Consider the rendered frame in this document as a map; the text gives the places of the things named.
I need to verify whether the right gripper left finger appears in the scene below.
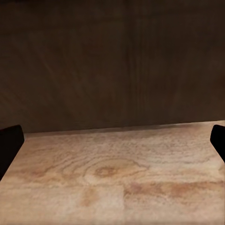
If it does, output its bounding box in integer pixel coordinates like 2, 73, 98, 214
0, 125, 24, 181

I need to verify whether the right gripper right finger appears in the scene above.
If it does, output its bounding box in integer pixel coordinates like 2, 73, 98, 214
210, 125, 225, 162

